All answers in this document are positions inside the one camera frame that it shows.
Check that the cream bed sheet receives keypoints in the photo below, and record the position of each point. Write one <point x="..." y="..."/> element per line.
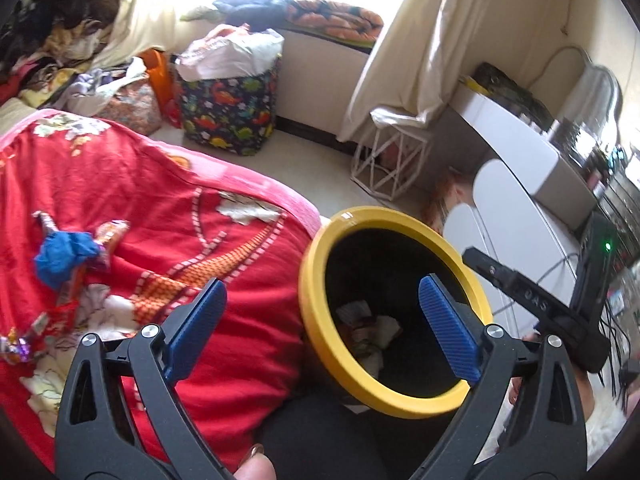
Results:
<point x="15" y="115"/>

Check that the lavender cloth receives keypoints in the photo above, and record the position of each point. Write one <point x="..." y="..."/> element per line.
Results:
<point x="95" y="85"/>

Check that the white window seat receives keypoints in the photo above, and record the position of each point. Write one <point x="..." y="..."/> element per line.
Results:
<point x="320" y="85"/>

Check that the orange patterned box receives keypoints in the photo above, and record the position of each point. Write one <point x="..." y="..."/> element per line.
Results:
<point x="447" y="200"/>

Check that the black bin with yellow rim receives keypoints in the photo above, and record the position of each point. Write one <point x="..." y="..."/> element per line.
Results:
<point x="310" y="310"/>

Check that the white paper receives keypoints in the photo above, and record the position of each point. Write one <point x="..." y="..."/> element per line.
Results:
<point x="352" y="312"/>

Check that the pile of dark clothes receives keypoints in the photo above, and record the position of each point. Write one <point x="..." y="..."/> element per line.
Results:
<point x="65" y="10"/>

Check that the person's left hand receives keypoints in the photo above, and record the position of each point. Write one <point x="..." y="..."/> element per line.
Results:
<point x="256" y="465"/>

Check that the white cloth in basket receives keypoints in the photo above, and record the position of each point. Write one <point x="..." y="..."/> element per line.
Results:
<point x="230" y="57"/>

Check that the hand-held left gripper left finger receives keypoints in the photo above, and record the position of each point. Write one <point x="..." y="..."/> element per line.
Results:
<point x="195" y="325"/>

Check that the yellow and black patterned blanket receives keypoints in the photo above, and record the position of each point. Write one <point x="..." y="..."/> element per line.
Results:
<point x="45" y="87"/>

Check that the wavy frame mirror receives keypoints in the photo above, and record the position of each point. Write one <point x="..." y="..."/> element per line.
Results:
<point x="597" y="95"/>

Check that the white and green cloth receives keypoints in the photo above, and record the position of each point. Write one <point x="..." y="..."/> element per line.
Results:
<point x="200" y="12"/>

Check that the orange plastic bag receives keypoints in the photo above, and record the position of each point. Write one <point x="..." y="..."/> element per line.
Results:
<point x="160" y="80"/>

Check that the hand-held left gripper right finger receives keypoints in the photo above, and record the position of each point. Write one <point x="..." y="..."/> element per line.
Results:
<point x="447" y="325"/>

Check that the white dresser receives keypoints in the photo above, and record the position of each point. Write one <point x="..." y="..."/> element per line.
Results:
<point x="520" y="160"/>

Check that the pink floral bag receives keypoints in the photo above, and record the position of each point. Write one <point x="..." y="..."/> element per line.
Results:
<point x="132" y="107"/>

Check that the clear acrylic organizer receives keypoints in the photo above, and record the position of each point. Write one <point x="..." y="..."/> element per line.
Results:
<point x="575" y="142"/>

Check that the person's right hand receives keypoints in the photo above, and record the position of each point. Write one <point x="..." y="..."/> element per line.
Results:
<point x="586" y="395"/>

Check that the black bag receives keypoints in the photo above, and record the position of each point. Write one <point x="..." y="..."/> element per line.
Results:
<point x="510" y="90"/>

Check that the blue cloth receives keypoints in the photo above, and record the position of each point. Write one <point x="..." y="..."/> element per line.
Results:
<point x="62" y="255"/>

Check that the dark puffer jacket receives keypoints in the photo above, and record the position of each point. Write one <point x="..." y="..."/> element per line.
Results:
<point x="260" y="10"/>

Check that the red floral blanket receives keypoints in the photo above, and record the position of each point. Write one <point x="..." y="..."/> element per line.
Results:
<point x="150" y="200"/>

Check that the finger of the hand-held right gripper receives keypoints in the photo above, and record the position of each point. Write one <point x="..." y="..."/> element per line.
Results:
<point x="490" y="270"/>

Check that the orange patterned quilt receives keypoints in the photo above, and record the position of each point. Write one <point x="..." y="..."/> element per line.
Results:
<point x="340" y="20"/>

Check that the dinosaur print laundry basket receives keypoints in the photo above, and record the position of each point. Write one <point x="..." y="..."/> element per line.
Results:
<point x="230" y="115"/>

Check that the cream curtain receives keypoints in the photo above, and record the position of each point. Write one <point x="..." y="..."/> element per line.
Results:
<point x="450" y="35"/>
<point x="145" y="10"/>

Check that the white cloth on stool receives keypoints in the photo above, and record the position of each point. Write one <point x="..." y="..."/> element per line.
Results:
<point x="400" y="119"/>

